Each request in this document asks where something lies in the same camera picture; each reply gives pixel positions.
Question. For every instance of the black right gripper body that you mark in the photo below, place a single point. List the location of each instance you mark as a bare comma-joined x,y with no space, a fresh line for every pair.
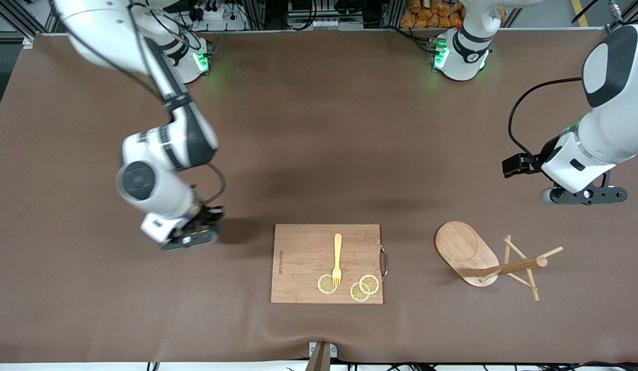
210,214

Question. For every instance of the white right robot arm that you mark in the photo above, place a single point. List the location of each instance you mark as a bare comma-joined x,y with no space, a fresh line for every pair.
144,149

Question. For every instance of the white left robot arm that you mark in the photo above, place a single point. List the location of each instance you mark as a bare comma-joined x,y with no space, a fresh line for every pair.
607,129

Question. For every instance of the wooden mug tree rack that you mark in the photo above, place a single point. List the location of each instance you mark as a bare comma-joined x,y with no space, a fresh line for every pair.
460,247

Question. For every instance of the bamboo cutting board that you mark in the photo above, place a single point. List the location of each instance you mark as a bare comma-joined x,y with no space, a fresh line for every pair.
303,257

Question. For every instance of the yellow plastic fork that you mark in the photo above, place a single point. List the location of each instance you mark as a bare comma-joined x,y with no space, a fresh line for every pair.
338,247

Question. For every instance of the brown table mat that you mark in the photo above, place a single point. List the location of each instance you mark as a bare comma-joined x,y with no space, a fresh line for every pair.
92,283

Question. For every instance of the lemon slice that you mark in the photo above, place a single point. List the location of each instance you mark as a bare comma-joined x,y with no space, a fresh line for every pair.
324,284
369,284
357,294

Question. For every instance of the orange snack bag pile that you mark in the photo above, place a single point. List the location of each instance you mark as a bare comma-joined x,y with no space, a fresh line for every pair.
427,15

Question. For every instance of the white power strip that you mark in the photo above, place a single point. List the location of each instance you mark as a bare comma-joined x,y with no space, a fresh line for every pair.
329,23
221,20

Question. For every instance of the aluminium frame rail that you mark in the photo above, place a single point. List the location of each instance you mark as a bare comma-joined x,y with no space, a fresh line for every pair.
33,18

